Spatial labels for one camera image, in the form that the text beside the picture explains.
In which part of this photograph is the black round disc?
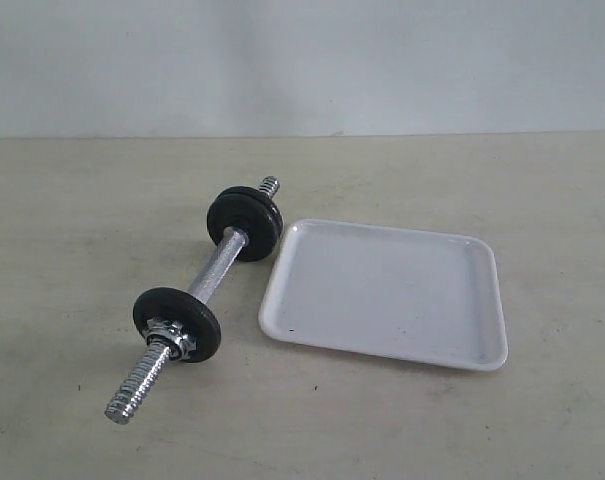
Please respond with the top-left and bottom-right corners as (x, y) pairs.
(207, 193), (282, 262)

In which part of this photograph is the black weight plate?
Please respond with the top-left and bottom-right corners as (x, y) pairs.
(132, 287), (221, 363)
(216, 186), (283, 232)

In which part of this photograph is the chrome collar nut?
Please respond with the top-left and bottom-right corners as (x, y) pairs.
(143, 317), (196, 361)

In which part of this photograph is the chrome threaded dumbbell bar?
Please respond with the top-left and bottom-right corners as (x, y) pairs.
(104, 176), (280, 425)

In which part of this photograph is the white rectangular plastic tray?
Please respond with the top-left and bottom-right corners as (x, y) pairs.
(258, 219), (508, 372)

